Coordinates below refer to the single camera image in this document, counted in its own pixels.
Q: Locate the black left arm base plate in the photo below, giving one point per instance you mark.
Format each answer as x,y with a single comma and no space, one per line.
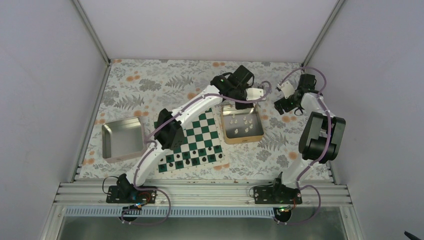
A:
147,195

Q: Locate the pink rimmed metal tin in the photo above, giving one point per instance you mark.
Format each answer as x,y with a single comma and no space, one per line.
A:
123,140

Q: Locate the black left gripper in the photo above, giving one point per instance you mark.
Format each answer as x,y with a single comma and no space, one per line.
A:
240,106

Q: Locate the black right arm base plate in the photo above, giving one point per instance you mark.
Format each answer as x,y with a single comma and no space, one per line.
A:
268,195

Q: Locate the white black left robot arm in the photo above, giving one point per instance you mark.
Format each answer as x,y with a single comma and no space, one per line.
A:
169,133

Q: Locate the gold rimmed metal tin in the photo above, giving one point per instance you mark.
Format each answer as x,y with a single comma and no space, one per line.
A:
241,125

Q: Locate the green white chess board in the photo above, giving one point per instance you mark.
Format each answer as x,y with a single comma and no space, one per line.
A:
201,133

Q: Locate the aluminium frame rail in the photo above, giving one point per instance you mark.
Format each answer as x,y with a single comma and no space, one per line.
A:
203,193

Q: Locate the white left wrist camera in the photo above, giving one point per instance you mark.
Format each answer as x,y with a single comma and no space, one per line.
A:
254,93

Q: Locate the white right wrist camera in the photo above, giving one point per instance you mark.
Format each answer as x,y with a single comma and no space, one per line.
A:
287,89

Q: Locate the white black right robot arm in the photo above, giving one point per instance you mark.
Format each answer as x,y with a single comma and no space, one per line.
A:
322,135

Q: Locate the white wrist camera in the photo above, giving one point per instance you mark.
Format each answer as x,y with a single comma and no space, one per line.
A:
287,89
254,93

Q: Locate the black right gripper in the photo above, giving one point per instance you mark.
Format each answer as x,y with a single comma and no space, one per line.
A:
287,107

